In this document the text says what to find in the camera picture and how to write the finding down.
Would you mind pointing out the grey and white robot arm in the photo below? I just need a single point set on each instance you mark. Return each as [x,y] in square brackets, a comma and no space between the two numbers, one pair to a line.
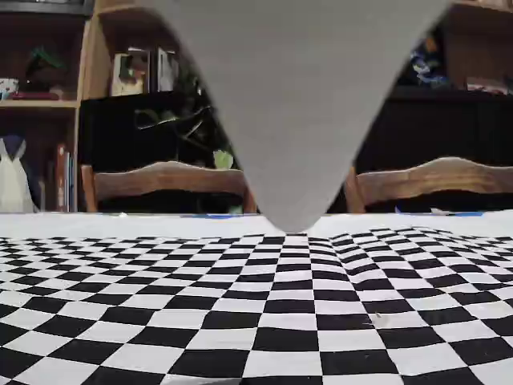
[300,100]

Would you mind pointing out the brown wooden chair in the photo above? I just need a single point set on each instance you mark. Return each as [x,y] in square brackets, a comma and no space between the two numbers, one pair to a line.
[441,176]
[168,178]

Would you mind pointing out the orange spined book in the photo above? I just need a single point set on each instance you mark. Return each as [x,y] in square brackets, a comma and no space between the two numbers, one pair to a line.
[61,176]

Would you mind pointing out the tall light wooden bookshelf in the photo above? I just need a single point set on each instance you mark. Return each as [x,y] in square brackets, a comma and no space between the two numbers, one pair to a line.
[40,103]

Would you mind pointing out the wide light wooden shelf unit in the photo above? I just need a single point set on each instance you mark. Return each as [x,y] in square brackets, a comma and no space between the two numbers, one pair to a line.
[89,60]

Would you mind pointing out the green bonsai model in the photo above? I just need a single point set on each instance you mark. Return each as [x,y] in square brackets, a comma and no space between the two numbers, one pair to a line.
[44,68]

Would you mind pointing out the white blue patterned mug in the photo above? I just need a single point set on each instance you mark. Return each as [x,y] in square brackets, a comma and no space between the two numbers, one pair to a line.
[8,86]

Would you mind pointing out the black cabinet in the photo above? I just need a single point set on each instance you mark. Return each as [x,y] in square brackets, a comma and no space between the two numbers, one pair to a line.
[112,132]

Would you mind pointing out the blue white penguin plush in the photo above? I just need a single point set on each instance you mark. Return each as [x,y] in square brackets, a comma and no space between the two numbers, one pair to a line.
[14,184]

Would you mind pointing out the dark photo frame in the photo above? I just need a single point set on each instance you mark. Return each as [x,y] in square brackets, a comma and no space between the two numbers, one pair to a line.
[166,72]

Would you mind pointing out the wooden photo frame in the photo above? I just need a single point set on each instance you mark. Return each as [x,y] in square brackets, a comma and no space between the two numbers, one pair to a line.
[128,76]

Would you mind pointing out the black electronic device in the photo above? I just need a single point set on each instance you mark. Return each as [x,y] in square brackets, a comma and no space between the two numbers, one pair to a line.
[40,6]

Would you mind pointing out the red flat book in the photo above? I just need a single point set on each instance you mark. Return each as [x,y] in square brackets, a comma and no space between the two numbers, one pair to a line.
[32,96]

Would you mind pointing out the green leafy pothos plant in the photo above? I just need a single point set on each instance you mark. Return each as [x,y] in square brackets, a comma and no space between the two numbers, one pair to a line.
[222,159]

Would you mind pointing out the blue starry night painting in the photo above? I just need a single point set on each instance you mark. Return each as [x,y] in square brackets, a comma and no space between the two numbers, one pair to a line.
[431,70]

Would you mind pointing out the black white checkered mat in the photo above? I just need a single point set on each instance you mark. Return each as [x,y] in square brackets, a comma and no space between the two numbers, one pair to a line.
[256,321]

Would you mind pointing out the pink patterned box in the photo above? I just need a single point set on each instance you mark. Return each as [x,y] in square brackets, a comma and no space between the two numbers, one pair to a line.
[487,88]

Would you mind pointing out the blue tape strip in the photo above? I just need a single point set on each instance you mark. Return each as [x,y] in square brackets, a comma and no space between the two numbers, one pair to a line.
[465,214]
[232,216]

